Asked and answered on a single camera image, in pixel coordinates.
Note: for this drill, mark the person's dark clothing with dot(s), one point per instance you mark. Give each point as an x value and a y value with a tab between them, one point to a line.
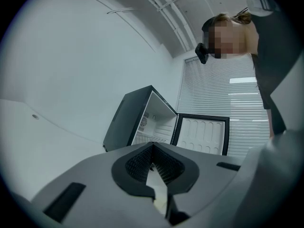
273	56

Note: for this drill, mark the black head-mounted camera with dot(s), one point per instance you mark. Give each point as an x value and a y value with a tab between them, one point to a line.
202	52

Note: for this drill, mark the white ceiling pipes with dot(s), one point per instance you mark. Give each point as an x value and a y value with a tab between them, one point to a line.
178	30

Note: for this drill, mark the black mini fridge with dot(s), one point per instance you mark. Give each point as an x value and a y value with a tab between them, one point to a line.
123	117

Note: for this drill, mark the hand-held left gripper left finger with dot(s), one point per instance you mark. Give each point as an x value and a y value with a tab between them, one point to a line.
99	198

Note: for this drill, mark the person's head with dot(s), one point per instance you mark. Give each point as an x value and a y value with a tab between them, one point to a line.
240	37

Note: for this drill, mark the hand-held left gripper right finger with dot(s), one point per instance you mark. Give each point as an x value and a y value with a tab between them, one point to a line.
204	170

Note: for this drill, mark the white round plate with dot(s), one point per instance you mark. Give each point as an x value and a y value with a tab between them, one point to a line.
156	189

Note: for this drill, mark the white window blinds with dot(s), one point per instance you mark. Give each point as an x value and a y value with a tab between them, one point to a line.
213	91

